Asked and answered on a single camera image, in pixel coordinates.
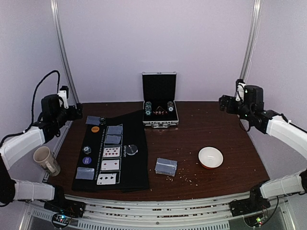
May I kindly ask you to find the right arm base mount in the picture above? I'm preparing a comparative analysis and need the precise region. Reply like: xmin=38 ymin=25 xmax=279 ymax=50
xmin=229 ymin=198 xmax=271 ymax=228

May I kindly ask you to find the orange big blind button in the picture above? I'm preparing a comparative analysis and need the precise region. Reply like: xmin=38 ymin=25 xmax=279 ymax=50
xmin=91 ymin=126 xmax=100 ymax=133

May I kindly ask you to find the aluminium poker case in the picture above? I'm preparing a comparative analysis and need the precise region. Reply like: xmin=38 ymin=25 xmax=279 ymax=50
xmin=142 ymin=72 xmax=179 ymax=128

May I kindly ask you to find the ten of diamonds card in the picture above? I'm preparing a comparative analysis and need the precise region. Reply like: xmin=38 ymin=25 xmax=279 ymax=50
xmin=103 ymin=147 xmax=121 ymax=158

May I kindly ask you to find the left chip stack in case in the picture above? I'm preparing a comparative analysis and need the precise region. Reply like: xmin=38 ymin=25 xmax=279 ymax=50
xmin=144 ymin=101 xmax=152 ymax=116

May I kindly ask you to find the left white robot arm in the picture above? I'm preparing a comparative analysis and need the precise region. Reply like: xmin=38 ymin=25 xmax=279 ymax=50
xmin=0 ymin=86 xmax=83 ymax=213

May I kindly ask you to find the beige mug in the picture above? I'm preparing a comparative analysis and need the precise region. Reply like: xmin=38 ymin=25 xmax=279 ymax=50
xmin=33 ymin=146 xmax=60 ymax=176

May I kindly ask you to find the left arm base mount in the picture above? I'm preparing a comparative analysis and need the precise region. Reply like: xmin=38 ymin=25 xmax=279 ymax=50
xmin=44 ymin=199 xmax=86 ymax=229

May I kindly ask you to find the grey playing card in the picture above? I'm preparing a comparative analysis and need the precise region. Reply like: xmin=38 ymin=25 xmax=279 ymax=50
xmin=75 ymin=167 xmax=95 ymax=180
xmin=86 ymin=115 xmax=100 ymax=126

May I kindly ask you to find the white and orange bowl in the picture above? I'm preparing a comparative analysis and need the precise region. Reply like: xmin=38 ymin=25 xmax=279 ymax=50
xmin=198 ymin=147 xmax=224 ymax=169

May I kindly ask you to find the three of spades card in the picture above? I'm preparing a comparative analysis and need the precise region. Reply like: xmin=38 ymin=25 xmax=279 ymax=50
xmin=96 ymin=172 xmax=118 ymax=185

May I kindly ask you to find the right chip stack in case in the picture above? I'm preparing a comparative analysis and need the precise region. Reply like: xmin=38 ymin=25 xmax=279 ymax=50
xmin=167 ymin=101 xmax=174 ymax=112

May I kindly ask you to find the deck of grey cards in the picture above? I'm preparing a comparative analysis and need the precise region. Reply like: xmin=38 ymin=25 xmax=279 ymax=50
xmin=155 ymin=158 xmax=177 ymax=177

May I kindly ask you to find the poker chip stack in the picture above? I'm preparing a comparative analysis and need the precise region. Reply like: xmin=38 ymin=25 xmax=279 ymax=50
xmin=99 ymin=116 xmax=106 ymax=126

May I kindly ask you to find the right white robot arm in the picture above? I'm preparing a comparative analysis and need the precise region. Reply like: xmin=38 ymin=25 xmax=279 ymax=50
xmin=219 ymin=79 xmax=307 ymax=212

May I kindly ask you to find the aluminium frame post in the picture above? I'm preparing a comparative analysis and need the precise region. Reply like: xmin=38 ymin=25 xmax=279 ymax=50
xmin=50 ymin=0 xmax=80 ymax=104
xmin=239 ymin=0 xmax=262 ymax=82

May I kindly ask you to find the black poker mat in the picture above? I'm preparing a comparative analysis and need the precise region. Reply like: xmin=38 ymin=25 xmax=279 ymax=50
xmin=72 ymin=110 xmax=149 ymax=191

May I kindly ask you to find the two of diamonds card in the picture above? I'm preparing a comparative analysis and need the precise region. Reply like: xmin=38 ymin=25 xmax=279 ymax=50
xmin=101 ymin=159 xmax=120 ymax=171

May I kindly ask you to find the purple small blind button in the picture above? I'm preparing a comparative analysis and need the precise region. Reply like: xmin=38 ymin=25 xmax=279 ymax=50
xmin=82 ymin=156 xmax=92 ymax=165

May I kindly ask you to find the left aluminium frame post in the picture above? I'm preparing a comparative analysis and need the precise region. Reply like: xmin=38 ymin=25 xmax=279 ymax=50
xmin=50 ymin=0 xmax=80 ymax=104

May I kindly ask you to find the chip stack in case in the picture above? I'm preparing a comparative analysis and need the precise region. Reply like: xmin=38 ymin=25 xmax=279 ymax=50
xmin=167 ymin=101 xmax=174 ymax=112
xmin=144 ymin=101 xmax=152 ymax=116

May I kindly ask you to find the right aluminium frame post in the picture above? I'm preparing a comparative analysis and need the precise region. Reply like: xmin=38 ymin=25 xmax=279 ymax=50
xmin=239 ymin=0 xmax=262 ymax=82

